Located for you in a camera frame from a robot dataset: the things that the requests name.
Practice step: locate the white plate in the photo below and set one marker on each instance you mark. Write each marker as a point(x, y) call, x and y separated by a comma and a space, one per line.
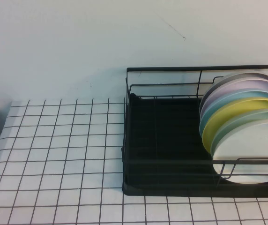
point(248, 145)

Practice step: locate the yellow plate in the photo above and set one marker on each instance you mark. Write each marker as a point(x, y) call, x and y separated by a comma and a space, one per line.
point(225, 119)

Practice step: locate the light blue plate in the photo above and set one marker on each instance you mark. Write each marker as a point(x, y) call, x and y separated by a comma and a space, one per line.
point(230, 98)

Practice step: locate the pale green plate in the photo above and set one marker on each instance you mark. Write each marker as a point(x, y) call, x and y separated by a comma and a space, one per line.
point(232, 124)

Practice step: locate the lavender plate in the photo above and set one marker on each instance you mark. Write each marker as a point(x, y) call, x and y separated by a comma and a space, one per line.
point(241, 84)

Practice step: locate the grey plate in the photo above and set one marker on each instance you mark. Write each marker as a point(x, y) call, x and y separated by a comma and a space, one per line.
point(248, 74)

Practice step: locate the white black-grid tablecloth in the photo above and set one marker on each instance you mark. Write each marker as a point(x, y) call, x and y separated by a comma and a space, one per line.
point(54, 164)

